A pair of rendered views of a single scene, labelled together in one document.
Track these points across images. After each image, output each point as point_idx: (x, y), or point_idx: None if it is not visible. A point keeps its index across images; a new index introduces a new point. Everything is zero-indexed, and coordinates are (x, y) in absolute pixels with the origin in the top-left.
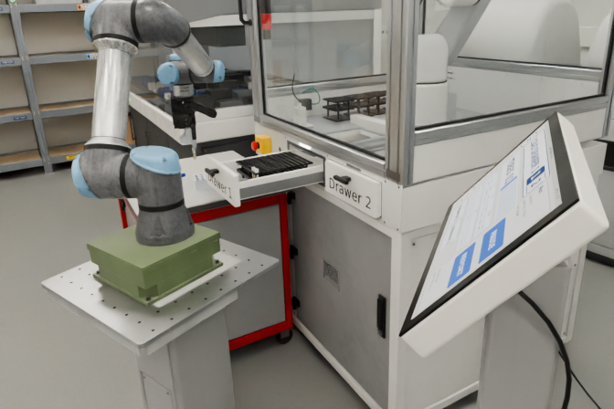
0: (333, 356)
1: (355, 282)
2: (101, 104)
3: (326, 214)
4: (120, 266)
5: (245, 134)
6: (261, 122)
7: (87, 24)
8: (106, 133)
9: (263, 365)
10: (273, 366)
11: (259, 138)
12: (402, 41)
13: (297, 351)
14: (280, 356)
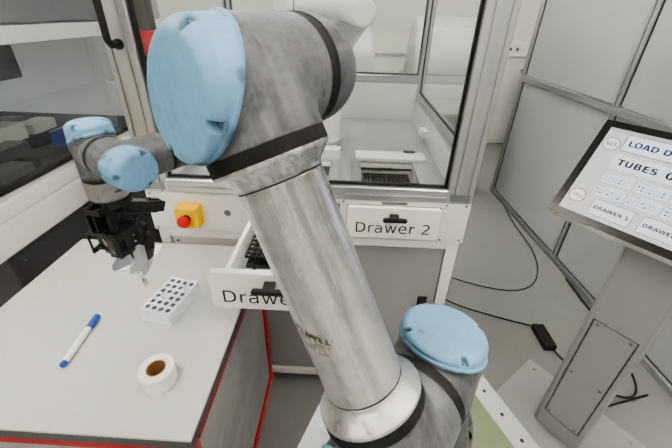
0: None
1: (380, 299)
2: (365, 317)
3: None
4: None
5: (75, 209)
6: (172, 188)
7: (231, 106)
8: (397, 369)
9: (278, 432)
10: (286, 423)
11: (187, 210)
12: (498, 73)
13: (283, 390)
14: (279, 408)
